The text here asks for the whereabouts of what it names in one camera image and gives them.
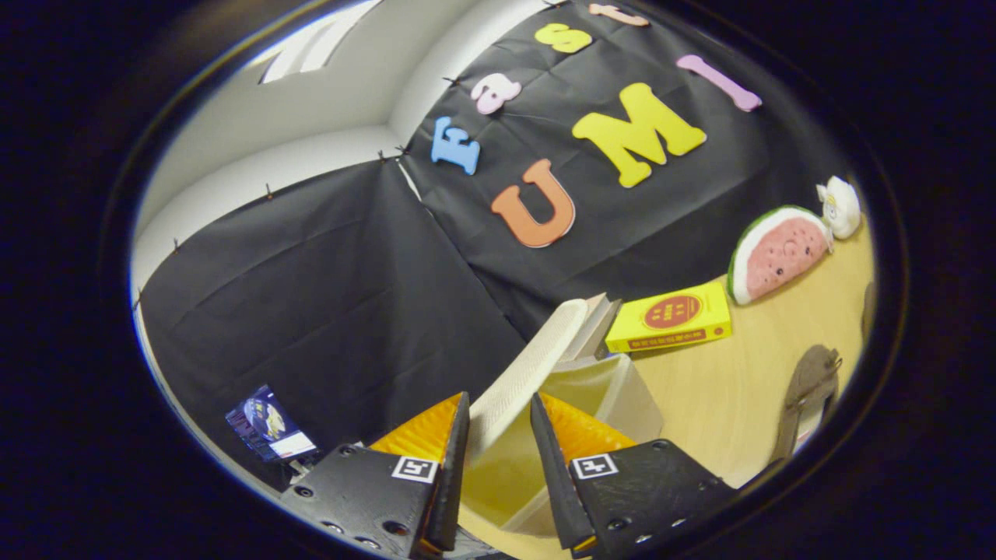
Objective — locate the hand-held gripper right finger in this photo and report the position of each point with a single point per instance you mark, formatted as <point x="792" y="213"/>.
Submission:
<point x="554" y="474"/>

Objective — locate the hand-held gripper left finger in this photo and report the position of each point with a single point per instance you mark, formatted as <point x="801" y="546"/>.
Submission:
<point x="454" y="482"/>

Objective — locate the cream storage box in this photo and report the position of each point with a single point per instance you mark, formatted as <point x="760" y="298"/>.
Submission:
<point x="607" y="397"/>

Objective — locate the brown fuzzy shoe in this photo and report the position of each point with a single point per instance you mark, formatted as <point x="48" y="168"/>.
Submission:
<point x="867" y="311"/>
<point x="809" y="381"/>

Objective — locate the beige book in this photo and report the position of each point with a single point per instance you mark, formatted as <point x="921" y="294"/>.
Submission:
<point x="599" y="327"/>

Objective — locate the yellow book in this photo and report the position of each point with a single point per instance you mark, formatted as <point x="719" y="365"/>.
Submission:
<point x="669" y="315"/>

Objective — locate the blue printed package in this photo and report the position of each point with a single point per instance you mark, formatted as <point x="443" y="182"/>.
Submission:
<point x="264" y="424"/>

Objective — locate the watermelon slice plush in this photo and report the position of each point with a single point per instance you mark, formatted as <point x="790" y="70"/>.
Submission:
<point x="778" y="253"/>

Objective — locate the white plush toy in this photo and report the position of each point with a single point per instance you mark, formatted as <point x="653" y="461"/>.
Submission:
<point x="844" y="206"/>

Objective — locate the row of small black clips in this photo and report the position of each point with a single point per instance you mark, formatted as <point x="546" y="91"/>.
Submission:
<point x="450" y="80"/>

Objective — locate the long ceiling light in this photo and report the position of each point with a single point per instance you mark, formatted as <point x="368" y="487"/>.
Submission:
<point x="311" y="47"/>

